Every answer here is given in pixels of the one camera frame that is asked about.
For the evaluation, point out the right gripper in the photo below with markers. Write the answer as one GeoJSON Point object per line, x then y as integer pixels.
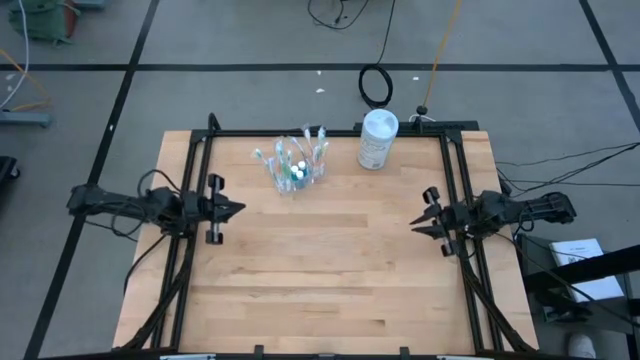
{"type": "Point", "coordinates": [450, 222]}

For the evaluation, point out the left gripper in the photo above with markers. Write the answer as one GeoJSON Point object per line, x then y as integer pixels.
{"type": "Point", "coordinates": [215, 207]}

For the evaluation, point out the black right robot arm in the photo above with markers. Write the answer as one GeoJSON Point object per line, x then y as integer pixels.
{"type": "Point", "coordinates": [540, 207]}

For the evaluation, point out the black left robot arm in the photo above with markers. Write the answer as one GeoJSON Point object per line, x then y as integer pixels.
{"type": "Point", "coordinates": [150, 207]}

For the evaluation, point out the clear acrylic organizer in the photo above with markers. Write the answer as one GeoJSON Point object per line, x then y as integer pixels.
{"type": "Point", "coordinates": [315, 181]}

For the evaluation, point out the white wipes canister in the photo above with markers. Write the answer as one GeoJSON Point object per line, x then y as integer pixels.
{"type": "Point", "coordinates": [377, 145]}

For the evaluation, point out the black table clamp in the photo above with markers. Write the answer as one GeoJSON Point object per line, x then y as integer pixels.
{"type": "Point", "coordinates": [258, 351]}
{"type": "Point", "coordinates": [404, 352]}

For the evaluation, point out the white label strip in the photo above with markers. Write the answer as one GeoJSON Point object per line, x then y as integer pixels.
{"type": "Point", "coordinates": [462, 357]}
{"type": "Point", "coordinates": [187, 357]}

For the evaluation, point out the white paper booklet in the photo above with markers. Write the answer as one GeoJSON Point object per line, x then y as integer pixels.
{"type": "Point", "coordinates": [575, 250]}

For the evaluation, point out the black side cart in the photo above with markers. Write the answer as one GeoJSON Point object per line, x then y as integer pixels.
{"type": "Point", "coordinates": [620, 257]}

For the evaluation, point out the person's shoe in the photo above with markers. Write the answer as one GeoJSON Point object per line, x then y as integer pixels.
{"type": "Point", "coordinates": [582, 346]}

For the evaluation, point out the grey floor stand base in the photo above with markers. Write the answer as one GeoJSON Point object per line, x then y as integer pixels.
{"type": "Point", "coordinates": [25, 119]}

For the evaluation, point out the green bag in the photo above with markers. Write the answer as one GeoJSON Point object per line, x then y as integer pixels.
{"type": "Point", "coordinates": [45, 22]}

